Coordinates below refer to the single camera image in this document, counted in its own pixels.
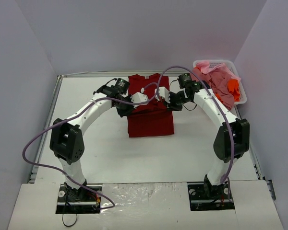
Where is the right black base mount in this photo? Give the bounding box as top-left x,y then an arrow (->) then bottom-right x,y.
187,182 -> 235,211

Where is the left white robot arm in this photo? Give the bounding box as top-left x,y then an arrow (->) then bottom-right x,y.
49,78 -> 134,200

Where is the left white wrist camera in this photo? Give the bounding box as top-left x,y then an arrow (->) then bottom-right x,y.
131,88 -> 149,107

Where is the dark red t-shirt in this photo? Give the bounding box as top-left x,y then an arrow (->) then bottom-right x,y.
127,73 -> 174,138

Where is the black thin cable loop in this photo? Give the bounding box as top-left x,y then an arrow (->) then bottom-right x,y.
62,203 -> 79,227

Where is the white plastic basket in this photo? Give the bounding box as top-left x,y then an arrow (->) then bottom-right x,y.
193,59 -> 247,105

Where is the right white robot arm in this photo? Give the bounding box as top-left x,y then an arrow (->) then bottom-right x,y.
156,73 -> 250,198

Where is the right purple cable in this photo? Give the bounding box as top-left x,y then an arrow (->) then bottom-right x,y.
155,66 -> 236,203

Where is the purple cable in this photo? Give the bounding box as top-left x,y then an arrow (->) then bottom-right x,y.
22,82 -> 159,209
155,66 -> 236,203

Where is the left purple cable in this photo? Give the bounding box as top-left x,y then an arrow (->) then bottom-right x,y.
22,82 -> 159,209

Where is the pink t-shirt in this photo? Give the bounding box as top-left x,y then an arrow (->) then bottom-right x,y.
192,67 -> 234,110

